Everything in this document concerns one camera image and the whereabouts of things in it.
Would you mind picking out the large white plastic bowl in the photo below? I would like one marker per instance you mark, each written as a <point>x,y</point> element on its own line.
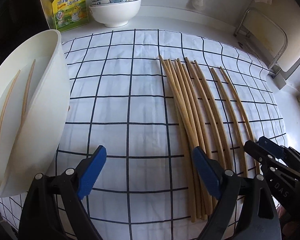
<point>47,92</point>

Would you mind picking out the row of wooden chopsticks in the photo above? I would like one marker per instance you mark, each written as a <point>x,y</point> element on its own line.
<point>190,105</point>

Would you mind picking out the wooden chopstick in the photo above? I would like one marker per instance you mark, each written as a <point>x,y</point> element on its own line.
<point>5,112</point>
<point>28,85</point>

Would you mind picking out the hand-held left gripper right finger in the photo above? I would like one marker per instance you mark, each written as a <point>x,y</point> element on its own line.
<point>206,170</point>

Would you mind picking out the yellow green seasoning pouch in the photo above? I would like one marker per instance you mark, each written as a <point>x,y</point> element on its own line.
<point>70,12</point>

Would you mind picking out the white black checked cloth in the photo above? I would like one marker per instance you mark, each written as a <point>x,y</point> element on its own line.
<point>115,80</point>

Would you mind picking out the plain white ceramic bowl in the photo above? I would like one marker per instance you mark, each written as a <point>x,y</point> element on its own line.
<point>115,15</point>

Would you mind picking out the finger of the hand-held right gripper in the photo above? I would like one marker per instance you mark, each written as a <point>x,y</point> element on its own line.
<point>256,151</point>
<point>273,147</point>

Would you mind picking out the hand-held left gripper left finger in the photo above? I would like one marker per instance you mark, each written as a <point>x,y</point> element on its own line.
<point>92,172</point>

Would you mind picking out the stainless steel partition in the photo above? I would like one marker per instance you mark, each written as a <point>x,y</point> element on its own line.
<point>43,0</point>

